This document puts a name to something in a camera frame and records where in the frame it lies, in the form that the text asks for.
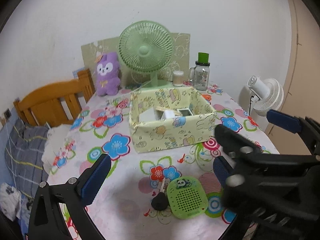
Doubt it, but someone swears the green panda perforated case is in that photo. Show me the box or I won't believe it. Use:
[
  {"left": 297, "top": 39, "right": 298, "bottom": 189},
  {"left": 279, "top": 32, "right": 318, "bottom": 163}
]
[{"left": 167, "top": 176, "right": 208, "bottom": 219}]

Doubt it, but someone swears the cream round bear mirror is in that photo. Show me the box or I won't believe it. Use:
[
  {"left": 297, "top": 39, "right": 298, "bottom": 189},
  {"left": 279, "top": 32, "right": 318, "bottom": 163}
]
[{"left": 155, "top": 106, "right": 182, "bottom": 116}]

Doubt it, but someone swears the white 45W charger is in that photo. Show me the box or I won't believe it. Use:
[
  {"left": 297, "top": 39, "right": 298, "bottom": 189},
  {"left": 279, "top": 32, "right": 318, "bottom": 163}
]
[{"left": 161, "top": 109, "right": 177, "bottom": 120}]

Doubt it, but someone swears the black car key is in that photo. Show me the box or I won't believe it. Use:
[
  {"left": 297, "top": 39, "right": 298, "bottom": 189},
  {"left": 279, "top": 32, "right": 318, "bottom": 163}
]
[{"left": 151, "top": 181, "right": 169, "bottom": 211}]

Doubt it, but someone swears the white clip fan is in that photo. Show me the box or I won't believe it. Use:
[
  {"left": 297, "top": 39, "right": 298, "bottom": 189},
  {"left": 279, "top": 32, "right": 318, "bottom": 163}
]
[{"left": 247, "top": 75, "right": 284, "bottom": 116}]

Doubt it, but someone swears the floral tablecloth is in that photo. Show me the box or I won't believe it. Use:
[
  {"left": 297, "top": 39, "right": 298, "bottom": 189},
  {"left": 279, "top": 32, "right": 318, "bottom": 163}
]
[{"left": 41, "top": 81, "right": 279, "bottom": 240}]

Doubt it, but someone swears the yellow cartoon storage box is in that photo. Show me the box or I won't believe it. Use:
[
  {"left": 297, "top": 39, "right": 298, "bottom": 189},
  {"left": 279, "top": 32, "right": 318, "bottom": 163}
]
[{"left": 129, "top": 86, "right": 216, "bottom": 153}]

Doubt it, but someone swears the glass mug jar green lid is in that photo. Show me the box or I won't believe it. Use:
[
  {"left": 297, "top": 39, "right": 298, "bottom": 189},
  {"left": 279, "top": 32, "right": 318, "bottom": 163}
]
[{"left": 189, "top": 52, "right": 210, "bottom": 91}]

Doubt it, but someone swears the grey plaid pillow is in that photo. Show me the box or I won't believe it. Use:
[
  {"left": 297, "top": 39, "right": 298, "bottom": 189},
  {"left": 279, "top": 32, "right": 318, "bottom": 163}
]
[{"left": 4, "top": 119, "right": 49, "bottom": 198}]

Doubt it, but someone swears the cotton swab container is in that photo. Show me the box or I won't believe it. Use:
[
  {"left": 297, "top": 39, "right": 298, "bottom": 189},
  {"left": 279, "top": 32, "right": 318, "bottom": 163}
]
[{"left": 172, "top": 70, "right": 184, "bottom": 87}]

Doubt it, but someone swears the beige cartoon backboard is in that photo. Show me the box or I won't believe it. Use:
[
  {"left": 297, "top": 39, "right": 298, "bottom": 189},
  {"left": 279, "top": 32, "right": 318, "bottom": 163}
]
[{"left": 81, "top": 33, "right": 190, "bottom": 87}]

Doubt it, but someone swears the green desk fan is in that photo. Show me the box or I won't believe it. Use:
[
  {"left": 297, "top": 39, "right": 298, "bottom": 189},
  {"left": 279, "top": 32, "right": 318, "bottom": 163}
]
[{"left": 118, "top": 21, "right": 174, "bottom": 88}]

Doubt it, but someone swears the purple plush bunny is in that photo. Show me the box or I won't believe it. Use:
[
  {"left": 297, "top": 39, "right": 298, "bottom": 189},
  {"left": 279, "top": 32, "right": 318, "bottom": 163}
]
[{"left": 95, "top": 51, "right": 121, "bottom": 96}]

